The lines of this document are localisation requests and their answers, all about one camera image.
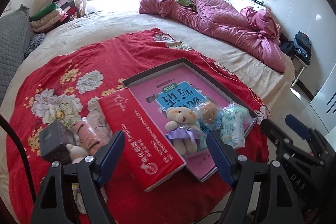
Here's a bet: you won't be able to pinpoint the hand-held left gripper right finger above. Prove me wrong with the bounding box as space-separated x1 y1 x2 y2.
206 132 303 224

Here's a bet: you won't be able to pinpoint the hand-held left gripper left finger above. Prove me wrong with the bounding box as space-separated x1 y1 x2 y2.
31 130 125 224

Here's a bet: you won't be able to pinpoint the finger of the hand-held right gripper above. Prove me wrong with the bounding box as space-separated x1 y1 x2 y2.
286 114 311 139
261 119 292 147

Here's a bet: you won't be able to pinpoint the small green tissue packet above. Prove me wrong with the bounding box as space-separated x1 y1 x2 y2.
220 111 246 149

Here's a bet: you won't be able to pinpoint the green sponge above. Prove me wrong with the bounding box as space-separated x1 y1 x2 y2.
232 106 250 122

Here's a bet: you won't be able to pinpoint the brown bun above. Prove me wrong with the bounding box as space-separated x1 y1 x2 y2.
193 101 223 131

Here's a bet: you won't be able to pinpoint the teddy bear with purple ribbon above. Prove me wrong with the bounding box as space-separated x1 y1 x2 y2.
165 106 208 156

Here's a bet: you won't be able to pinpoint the shallow dark cardboard box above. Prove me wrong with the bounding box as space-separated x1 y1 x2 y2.
123 57 258 182

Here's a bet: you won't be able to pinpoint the pink striped plush toy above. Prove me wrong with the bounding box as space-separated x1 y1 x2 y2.
70 119 112 155

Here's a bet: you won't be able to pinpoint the white cabinet door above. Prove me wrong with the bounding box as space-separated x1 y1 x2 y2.
310 69 336 135

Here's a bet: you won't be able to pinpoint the red and white carton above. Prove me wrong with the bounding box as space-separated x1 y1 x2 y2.
98 88 187 192

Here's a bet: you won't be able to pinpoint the white stool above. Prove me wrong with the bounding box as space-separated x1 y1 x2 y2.
291 53 307 86

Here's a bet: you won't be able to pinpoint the dark blue box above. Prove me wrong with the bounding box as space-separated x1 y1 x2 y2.
39 120 76 164

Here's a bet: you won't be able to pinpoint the dark crumpled clothes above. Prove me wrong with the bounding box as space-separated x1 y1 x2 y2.
280 40 296 55

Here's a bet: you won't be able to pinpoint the stack of folded jeans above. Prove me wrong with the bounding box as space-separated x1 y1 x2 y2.
294 31 313 65

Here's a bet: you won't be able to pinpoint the pink book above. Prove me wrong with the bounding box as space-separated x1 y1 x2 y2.
130 67 248 180

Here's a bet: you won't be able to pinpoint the red floral blanket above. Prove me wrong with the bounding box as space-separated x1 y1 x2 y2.
5 27 271 224

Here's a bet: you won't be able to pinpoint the pink quilt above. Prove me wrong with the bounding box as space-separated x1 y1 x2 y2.
139 0 286 73

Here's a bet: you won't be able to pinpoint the beige bed sheet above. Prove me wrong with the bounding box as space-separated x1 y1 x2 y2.
0 10 296 188

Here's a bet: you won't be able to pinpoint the dark patterned pillow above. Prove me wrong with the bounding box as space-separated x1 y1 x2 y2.
25 33 46 58

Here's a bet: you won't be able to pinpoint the grey quilted headboard cover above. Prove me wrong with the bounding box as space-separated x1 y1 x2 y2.
0 5 34 106

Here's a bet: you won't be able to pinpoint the stack of folded clothes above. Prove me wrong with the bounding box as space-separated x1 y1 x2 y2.
29 0 79 34

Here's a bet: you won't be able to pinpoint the black cable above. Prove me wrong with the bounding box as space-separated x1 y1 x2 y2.
0 114 37 203

